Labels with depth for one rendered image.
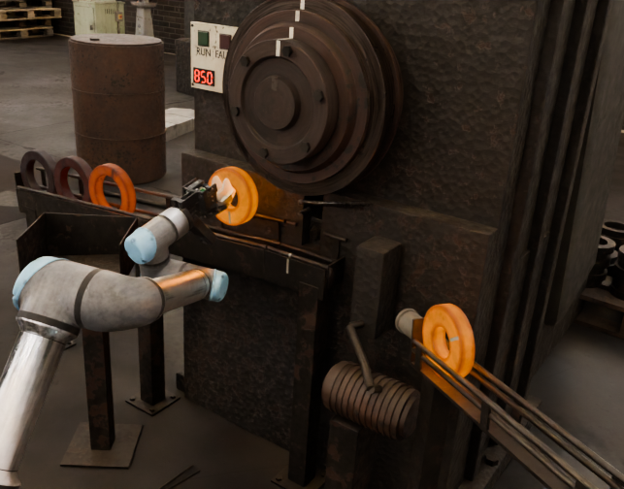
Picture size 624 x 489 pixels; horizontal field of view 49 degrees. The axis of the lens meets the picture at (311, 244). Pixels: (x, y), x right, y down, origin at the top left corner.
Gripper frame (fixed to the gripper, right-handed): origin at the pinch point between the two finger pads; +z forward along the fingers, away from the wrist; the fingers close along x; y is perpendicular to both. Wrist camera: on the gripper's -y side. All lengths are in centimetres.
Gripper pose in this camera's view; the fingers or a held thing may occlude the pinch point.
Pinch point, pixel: (232, 189)
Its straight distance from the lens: 185.5
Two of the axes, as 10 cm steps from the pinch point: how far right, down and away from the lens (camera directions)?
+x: -8.2, -2.5, 5.1
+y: -1.0, -8.2, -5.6
